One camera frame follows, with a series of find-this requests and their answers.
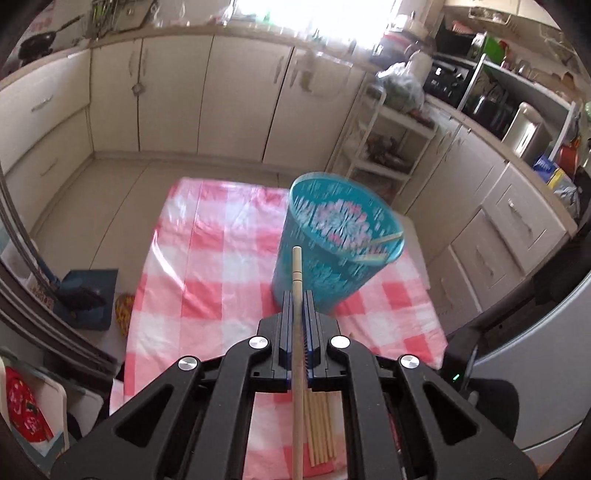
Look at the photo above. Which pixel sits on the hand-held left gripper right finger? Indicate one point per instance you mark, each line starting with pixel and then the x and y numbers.
pixel 310 332

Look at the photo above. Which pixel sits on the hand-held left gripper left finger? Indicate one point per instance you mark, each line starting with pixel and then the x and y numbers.
pixel 289 332

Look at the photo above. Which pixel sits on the teal plastic basket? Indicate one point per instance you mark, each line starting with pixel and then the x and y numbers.
pixel 284 277

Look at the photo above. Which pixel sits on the wooden chopstick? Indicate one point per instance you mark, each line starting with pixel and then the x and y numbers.
pixel 323 424
pixel 298 267
pixel 329 422
pixel 316 427
pixel 309 429
pixel 385 237

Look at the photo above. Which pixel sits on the silver refrigerator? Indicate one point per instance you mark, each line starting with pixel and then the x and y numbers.
pixel 545 350

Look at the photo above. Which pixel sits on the pink checked tablecloth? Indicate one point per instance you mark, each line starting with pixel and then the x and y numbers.
pixel 207 258

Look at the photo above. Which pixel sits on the cream kitchen cabinet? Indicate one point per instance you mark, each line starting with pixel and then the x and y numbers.
pixel 471 184
pixel 46 115
pixel 184 92

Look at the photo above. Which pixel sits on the lidded pan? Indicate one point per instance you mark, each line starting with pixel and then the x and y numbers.
pixel 385 154

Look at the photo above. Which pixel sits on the blue dustpan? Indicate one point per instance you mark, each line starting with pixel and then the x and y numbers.
pixel 92 295

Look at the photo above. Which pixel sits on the blue packet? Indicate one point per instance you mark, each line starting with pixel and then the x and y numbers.
pixel 547 167

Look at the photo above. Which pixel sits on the white shelf rack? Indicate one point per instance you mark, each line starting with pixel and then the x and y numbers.
pixel 392 122

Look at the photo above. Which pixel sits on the red container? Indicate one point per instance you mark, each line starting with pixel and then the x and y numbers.
pixel 567 159

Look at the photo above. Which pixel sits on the white countertop appliance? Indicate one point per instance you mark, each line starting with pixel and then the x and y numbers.
pixel 526 131

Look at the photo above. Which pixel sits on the plastic bag of greens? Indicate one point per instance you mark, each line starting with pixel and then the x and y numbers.
pixel 401 90

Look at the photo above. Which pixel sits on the black toaster oven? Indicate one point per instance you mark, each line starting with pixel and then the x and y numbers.
pixel 445 81

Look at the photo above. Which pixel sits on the white countertop shelf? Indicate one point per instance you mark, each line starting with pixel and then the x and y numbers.
pixel 545 90

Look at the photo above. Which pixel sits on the green box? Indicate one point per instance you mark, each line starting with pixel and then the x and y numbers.
pixel 494 50

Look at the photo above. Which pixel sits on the bright kitchen window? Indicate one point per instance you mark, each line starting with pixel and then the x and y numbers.
pixel 314 18

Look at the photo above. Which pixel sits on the metal dish rack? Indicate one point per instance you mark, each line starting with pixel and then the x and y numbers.
pixel 115 18

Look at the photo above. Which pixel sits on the black wok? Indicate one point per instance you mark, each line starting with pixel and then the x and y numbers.
pixel 37 46

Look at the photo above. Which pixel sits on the metal sliding door frame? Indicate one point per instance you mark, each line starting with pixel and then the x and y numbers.
pixel 51 323

